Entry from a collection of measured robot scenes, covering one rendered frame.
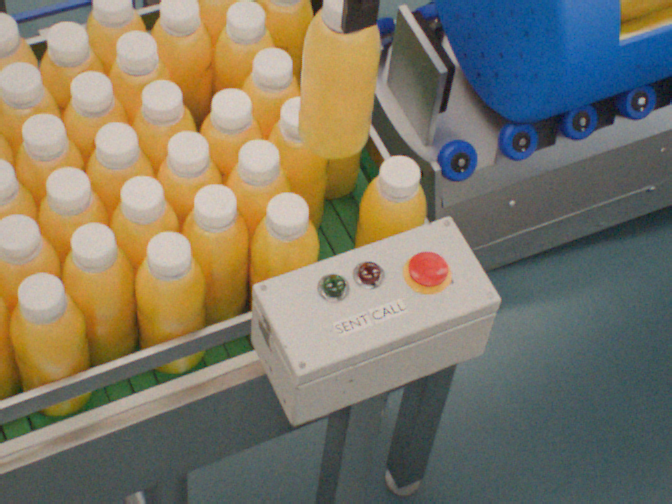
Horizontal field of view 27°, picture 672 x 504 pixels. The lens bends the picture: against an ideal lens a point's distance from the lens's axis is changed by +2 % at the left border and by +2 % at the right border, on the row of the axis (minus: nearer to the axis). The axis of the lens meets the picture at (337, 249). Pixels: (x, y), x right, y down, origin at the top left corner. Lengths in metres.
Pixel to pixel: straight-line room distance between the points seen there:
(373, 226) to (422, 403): 0.71
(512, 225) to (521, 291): 0.98
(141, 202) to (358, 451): 0.37
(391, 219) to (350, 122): 0.15
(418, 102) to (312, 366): 0.44
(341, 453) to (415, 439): 0.69
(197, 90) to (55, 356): 0.37
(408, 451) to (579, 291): 0.58
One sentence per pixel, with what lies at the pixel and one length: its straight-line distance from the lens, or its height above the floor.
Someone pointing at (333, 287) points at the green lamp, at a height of 1.11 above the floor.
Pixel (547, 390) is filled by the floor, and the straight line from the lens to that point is 2.47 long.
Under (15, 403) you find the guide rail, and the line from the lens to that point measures 1.30.
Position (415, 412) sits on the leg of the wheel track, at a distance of 2.06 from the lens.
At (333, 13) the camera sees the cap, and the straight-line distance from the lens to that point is 1.14.
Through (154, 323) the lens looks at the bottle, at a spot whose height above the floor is 1.00.
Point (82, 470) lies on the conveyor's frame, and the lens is 1.42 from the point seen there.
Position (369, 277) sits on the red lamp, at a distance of 1.21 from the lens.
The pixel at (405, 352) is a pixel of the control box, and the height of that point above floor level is 1.07.
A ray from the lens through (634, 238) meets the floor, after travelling 2.68.
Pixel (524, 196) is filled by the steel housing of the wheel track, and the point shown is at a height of 0.88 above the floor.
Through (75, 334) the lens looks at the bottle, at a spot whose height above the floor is 1.03.
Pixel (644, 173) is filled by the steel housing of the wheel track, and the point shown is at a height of 0.85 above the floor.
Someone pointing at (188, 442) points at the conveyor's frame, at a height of 0.81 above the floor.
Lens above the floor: 2.12
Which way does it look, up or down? 56 degrees down
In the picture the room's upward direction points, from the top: 8 degrees clockwise
